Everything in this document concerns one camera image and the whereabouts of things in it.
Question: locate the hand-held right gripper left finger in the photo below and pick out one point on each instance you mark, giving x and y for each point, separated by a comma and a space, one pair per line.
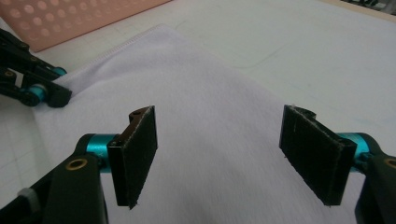
134, 161

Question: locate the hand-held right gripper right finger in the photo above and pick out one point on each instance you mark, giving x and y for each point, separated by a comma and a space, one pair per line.
317, 155

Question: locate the pink plastic basket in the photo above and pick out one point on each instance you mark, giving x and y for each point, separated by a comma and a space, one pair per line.
62, 21

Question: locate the lilac printed towel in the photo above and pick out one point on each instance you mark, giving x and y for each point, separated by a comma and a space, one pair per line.
202, 109

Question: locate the white grid mat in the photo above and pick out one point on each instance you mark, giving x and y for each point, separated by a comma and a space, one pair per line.
311, 46

